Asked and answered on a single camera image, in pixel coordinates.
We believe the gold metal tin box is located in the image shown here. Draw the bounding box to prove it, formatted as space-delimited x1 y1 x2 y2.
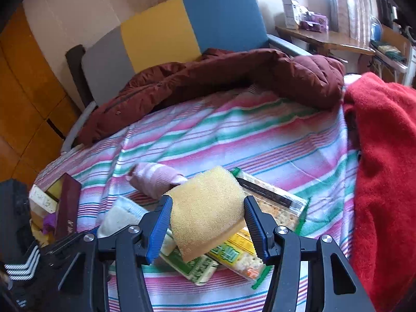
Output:
46 173 81 240

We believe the purple box on table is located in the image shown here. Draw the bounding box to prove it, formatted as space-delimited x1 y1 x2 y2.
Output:
299 11 329 33

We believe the white box on table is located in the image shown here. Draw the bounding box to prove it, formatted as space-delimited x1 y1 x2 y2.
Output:
282 0 300 30

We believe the yellow cracker packet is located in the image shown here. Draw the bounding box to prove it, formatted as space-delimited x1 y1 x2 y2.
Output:
208 227 271 289

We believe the white sock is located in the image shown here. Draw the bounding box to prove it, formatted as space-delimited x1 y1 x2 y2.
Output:
97 196 148 238

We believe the wooden side table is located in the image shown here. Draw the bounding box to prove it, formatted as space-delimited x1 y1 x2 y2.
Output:
275 26 375 56

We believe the maroon puffer jacket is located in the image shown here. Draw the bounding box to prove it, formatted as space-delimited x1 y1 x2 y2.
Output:
77 48 345 146

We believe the white tall carton box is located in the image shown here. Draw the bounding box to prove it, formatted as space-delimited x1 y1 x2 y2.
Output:
29 185 58 218

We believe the yellow sponge block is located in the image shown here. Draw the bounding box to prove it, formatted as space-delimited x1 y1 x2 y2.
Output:
166 166 245 263

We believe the pink rolled sock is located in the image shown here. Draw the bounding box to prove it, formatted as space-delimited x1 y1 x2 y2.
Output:
126 162 187 199

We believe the striped bed sheet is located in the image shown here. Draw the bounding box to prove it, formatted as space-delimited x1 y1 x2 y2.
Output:
34 84 360 312

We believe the green-edged cracker packet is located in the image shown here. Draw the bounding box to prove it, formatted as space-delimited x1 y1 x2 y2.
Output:
230 168 308 232

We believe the red fleece blanket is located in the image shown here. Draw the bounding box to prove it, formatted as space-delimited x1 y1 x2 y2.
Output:
344 73 415 311

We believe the white shelf with items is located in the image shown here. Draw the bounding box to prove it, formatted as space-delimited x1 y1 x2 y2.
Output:
370 17 415 87

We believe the green tea box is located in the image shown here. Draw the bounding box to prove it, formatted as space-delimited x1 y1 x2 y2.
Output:
159 229 219 286

